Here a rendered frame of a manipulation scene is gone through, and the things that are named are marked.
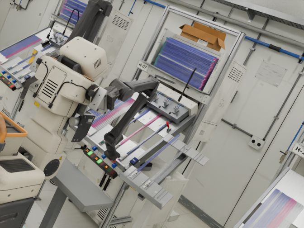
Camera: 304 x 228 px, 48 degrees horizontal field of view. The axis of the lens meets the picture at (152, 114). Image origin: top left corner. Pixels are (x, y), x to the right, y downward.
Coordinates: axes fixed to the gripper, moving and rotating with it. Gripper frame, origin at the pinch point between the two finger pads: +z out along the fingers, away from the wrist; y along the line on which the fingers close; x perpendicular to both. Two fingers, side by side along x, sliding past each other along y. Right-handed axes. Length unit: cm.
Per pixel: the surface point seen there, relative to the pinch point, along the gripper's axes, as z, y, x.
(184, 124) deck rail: 1, -10, -59
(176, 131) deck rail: 2, -10, -50
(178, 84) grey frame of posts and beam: -11, 15, -80
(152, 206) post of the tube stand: 16.8, -35.3, -0.4
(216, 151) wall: 133, 21, -147
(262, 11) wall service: 1, 43, -243
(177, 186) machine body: 68, -11, -49
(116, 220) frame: 38.2, -13.9, 16.5
